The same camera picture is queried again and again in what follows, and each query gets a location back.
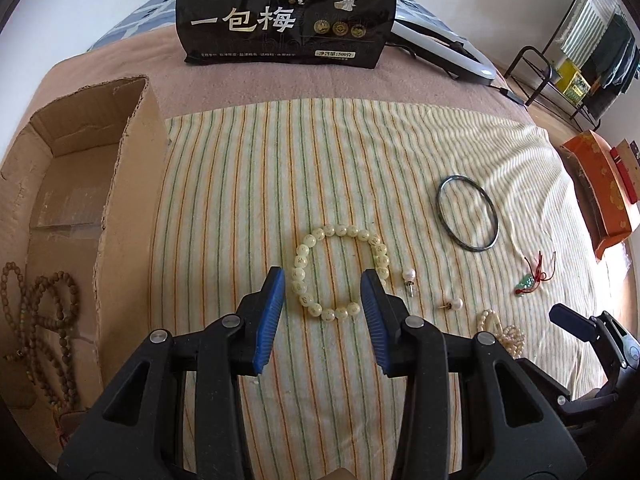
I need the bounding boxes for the dark hanging clothes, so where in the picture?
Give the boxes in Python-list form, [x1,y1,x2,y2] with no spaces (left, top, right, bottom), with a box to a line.
[582,12,640,96]

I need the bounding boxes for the orange box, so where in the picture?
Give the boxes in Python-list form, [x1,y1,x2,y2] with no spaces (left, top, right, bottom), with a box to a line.
[560,130,632,261]

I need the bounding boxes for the brown wooden bead necklace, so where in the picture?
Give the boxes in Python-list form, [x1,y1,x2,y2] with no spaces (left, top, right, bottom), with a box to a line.
[0,260,82,411]

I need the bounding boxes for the pearl bracelet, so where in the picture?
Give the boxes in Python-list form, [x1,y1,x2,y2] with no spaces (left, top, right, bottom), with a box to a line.
[475,309,526,358]

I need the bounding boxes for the pale bead bracelet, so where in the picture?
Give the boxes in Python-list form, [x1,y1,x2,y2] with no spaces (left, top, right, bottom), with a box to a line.
[291,224,391,321]

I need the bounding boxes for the yellow box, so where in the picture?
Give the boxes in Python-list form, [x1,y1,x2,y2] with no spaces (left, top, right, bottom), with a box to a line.
[555,57,591,106]

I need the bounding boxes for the black metal rack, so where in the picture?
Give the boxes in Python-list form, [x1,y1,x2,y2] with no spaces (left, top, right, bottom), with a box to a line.
[504,0,640,131]

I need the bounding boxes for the black snack bag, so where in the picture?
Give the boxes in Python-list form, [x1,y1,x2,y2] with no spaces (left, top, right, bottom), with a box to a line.
[176,0,402,71]

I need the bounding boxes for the jade pendant with red cord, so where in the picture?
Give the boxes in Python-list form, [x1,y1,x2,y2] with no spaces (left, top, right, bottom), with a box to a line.
[514,251,557,298]

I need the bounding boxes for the cardboard box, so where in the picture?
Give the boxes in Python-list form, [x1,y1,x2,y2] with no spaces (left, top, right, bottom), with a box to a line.
[0,76,171,466]

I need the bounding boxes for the dark bangle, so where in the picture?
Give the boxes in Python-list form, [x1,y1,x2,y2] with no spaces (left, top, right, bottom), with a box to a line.
[436,175,499,251]

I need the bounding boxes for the brown blanket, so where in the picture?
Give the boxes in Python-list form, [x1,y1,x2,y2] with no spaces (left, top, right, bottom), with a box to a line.
[0,25,551,171]

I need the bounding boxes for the striped cloth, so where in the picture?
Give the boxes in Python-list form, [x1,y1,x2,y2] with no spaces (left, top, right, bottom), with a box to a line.
[150,99,608,480]

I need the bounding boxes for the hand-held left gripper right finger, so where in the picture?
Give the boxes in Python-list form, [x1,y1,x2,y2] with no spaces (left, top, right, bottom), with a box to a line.
[360,268,588,480]

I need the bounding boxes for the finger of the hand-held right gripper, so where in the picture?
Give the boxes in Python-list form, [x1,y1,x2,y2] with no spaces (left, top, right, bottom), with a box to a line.
[549,304,601,348]
[517,358,573,409]

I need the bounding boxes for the striped hanging towel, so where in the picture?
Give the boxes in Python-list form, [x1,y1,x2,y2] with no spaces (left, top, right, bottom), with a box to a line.
[562,0,621,61]

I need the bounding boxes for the red box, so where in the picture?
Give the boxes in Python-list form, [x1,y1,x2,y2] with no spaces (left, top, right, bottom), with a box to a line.
[609,141,640,206]

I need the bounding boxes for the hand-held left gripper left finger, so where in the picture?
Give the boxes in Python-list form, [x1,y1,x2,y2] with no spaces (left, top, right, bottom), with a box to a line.
[57,266,286,480]

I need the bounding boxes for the black ring light cable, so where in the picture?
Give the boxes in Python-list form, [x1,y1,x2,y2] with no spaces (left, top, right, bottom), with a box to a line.
[487,82,527,107]

